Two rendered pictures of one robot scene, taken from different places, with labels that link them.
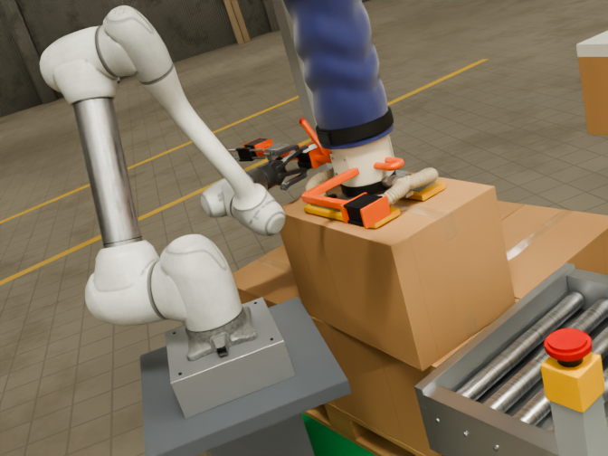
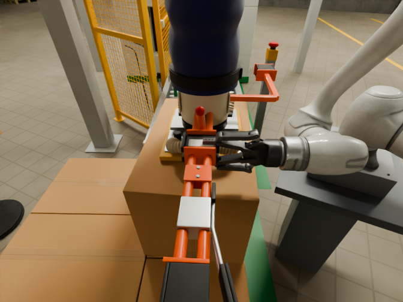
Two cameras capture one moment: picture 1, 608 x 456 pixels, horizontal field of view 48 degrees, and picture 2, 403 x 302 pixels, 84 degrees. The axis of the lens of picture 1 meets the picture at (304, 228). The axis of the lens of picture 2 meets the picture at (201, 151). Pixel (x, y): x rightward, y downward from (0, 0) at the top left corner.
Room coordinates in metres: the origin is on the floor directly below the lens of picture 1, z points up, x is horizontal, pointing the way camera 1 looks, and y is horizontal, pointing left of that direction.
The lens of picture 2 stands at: (2.56, 0.16, 1.46)
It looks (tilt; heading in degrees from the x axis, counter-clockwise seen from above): 40 degrees down; 214
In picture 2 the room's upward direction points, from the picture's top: straight up
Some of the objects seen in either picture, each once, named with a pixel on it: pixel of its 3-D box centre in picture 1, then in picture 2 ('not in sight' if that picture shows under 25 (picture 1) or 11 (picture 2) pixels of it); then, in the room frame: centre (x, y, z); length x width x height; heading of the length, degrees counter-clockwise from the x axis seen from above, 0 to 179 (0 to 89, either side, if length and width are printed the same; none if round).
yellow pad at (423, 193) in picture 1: (394, 181); (180, 126); (2.00, -0.31, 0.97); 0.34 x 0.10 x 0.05; 31
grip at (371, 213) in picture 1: (365, 209); (264, 72); (1.56, -0.16, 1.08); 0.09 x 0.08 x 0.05; 121
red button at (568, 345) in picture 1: (568, 349); (273, 45); (0.89, -0.34, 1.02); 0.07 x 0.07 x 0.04
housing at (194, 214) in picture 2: (278, 152); (195, 217); (2.35, 0.01, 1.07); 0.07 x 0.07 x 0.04; 31
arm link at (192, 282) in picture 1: (196, 279); (373, 117); (1.60, 0.30, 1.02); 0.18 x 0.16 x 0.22; 72
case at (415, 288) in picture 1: (390, 256); (200, 171); (1.97, -0.24, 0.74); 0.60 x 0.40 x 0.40; 28
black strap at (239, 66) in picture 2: (353, 124); (205, 70); (1.95, -0.22, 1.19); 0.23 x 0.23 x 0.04
